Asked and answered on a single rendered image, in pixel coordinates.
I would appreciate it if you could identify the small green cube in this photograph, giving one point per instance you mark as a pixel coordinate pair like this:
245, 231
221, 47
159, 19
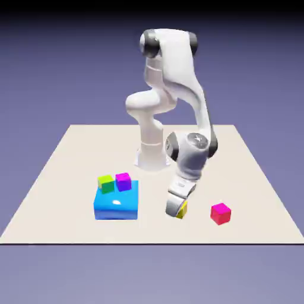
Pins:
106, 184

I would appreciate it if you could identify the small purple cube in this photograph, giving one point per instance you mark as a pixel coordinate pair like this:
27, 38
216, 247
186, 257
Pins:
123, 182

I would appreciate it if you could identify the small red cube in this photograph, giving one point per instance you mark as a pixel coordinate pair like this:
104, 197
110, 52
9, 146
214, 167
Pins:
220, 214

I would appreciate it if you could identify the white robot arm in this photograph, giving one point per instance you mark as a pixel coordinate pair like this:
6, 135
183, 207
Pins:
178, 68

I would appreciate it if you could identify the small yellow cube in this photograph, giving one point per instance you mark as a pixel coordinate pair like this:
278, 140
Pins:
182, 211

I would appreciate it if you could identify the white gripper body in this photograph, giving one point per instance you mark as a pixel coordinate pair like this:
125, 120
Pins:
174, 204

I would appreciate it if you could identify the large blue box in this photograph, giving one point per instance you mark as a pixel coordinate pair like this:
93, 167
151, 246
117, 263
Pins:
116, 204

